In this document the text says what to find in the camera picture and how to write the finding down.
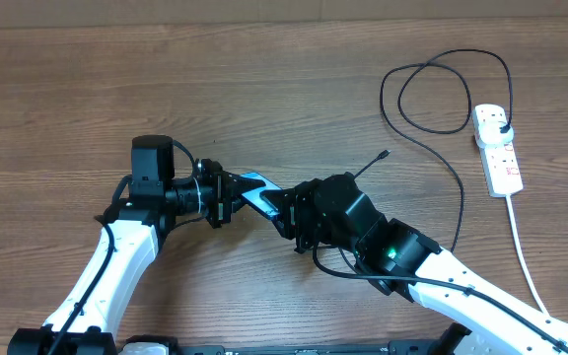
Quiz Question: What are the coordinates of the white power strip cord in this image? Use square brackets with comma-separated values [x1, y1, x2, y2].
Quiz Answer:
[504, 194, 551, 317]

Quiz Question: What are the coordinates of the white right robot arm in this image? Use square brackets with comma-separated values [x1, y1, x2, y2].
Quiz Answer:
[260, 174, 568, 354]

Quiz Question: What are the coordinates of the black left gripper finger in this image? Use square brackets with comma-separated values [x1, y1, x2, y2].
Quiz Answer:
[217, 196, 246, 227]
[222, 171, 265, 193]

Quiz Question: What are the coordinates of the white charger adapter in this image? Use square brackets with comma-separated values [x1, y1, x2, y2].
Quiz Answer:
[475, 121, 515, 149]

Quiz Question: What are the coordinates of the Samsung smartphone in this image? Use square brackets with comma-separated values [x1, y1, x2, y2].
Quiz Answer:
[242, 172, 280, 220]

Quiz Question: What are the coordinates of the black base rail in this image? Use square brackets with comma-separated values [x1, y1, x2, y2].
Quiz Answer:
[118, 323, 471, 355]

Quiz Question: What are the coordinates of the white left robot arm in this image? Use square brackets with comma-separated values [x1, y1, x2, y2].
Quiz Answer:
[7, 159, 266, 354]

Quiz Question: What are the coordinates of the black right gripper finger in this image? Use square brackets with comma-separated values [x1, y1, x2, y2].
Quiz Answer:
[272, 217, 296, 240]
[259, 188, 295, 217]

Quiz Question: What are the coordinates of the white power strip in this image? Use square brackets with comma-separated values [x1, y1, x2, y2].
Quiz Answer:
[471, 104, 524, 197]

